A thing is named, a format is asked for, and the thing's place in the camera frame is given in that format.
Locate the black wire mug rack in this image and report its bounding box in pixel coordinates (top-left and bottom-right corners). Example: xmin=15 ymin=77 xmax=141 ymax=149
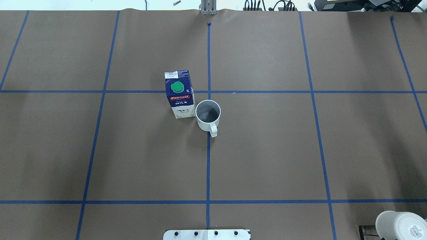
xmin=358 ymin=225 xmax=382 ymax=240

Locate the black monitor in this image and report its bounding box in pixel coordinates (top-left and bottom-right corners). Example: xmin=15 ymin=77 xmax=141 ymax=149
xmin=314 ymin=0 xmax=422 ymax=12

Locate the blue white milk carton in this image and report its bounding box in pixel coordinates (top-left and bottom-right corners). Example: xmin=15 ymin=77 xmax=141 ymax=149
xmin=164 ymin=70 xmax=195 ymax=119

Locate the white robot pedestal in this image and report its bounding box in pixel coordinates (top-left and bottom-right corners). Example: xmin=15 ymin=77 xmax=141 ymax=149
xmin=163 ymin=229 xmax=251 ymax=240

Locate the white mug on rack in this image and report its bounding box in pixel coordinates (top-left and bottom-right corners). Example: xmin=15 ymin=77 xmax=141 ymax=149
xmin=375 ymin=211 xmax=427 ymax=240

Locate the aluminium frame post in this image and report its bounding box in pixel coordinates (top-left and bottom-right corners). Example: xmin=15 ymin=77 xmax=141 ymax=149
xmin=199 ymin=0 xmax=218 ymax=16

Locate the white mug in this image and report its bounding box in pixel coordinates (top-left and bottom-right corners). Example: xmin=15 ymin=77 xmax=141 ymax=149
xmin=195 ymin=100 xmax=221 ymax=138
xmin=375 ymin=211 xmax=427 ymax=240

